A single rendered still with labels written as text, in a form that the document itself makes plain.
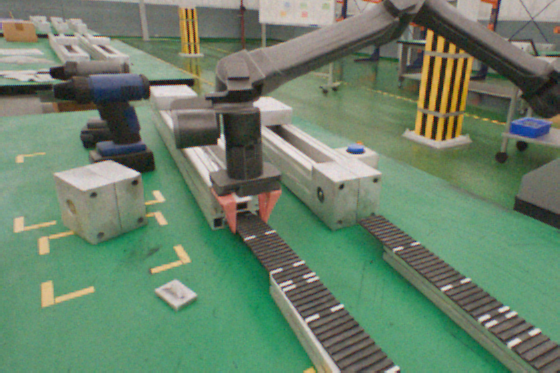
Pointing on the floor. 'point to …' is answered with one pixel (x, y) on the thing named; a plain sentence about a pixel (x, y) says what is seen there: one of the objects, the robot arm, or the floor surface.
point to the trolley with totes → (536, 128)
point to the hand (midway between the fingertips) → (248, 223)
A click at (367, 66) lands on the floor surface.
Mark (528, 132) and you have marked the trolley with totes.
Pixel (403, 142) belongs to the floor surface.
